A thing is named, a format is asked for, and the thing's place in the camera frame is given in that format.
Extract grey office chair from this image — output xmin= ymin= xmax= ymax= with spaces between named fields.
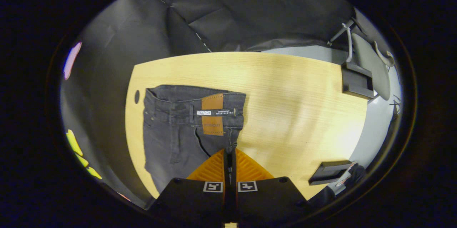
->
xmin=327 ymin=19 xmax=402 ymax=118

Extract black jeans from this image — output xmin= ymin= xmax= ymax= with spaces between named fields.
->
xmin=143 ymin=85 xmax=247 ymax=196

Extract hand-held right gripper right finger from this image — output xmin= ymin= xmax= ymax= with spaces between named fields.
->
xmin=231 ymin=148 xmax=312 ymax=223

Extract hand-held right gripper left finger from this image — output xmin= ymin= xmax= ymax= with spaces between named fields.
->
xmin=147 ymin=148 xmax=229 ymax=223

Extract black table edge bracket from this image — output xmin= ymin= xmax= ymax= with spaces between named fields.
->
xmin=309 ymin=160 xmax=355 ymax=186
xmin=342 ymin=61 xmax=375 ymax=100

